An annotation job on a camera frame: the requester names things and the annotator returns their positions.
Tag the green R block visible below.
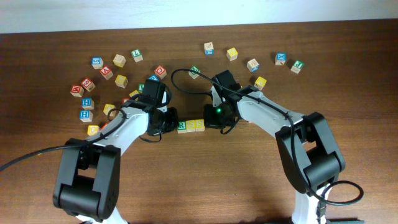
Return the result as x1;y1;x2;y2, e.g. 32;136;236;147
177;121;187;134

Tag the yellow S block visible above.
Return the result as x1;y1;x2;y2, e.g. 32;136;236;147
186;120;196;133
195;119;205;132

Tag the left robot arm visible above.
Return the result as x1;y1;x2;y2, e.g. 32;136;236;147
52;80;178;223

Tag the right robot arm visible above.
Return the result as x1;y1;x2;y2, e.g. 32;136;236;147
204;70;345;223

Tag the green V block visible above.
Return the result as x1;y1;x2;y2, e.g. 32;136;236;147
138;83;144;93

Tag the yellow C block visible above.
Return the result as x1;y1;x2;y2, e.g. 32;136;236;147
129;90;139;98

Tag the blue P block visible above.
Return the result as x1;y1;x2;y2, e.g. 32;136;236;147
148;75;159;81

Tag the red Q block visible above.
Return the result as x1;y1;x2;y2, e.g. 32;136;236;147
154;65;167;80

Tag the green Z block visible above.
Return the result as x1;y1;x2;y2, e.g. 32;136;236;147
188;66;200;79

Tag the yellow block upper left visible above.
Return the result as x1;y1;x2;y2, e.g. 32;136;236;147
115;75;128;88

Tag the wood block blue edge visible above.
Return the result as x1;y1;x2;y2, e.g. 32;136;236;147
246;58;259;72

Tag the yellow O block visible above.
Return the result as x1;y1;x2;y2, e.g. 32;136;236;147
103;104;116;117

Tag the yellow block top right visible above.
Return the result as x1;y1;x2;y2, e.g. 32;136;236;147
226;47;238;61

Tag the wood block blue side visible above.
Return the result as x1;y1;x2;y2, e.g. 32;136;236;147
204;42;214;55

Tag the green L block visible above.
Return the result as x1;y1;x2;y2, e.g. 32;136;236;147
131;49;143;62

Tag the plain wood yellow block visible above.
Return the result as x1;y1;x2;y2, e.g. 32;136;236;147
113;54;126;68

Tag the yellow block bottom left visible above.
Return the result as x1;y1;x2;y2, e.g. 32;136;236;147
87;125;100;136

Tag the red A block upper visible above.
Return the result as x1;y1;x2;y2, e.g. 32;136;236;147
99;66;114;80

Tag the blue H block lower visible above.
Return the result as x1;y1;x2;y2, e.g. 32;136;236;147
79;110;93;123

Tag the blue h block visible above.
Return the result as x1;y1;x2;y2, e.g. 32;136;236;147
79;110;93;123
81;98;95;110

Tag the blue H block upper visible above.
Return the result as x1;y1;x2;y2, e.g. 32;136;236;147
81;98;95;110

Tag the blue X block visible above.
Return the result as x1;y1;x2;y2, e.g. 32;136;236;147
274;52;287;65

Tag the red 6 block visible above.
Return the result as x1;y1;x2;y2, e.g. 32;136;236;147
81;78;95;91

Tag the blue 5 block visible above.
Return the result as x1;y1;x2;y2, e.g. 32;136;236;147
91;57;104;70

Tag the green J block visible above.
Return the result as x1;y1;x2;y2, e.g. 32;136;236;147
290;60;305;74

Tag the red M block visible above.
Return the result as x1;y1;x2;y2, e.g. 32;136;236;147
70;85;84;97

